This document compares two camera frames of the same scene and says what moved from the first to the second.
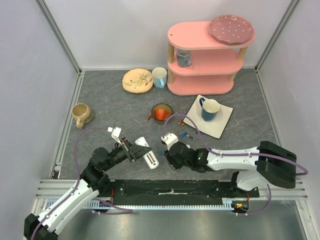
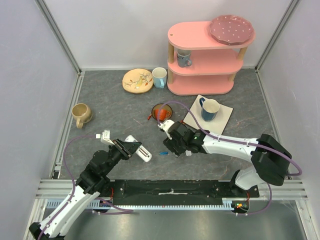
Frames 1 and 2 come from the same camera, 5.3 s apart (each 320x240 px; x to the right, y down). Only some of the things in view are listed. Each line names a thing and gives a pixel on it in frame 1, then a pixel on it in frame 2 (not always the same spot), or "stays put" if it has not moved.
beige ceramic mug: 82,113 stays put
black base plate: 173,192 stays put
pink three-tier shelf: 204,56 stays put
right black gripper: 167,155 → 173,146
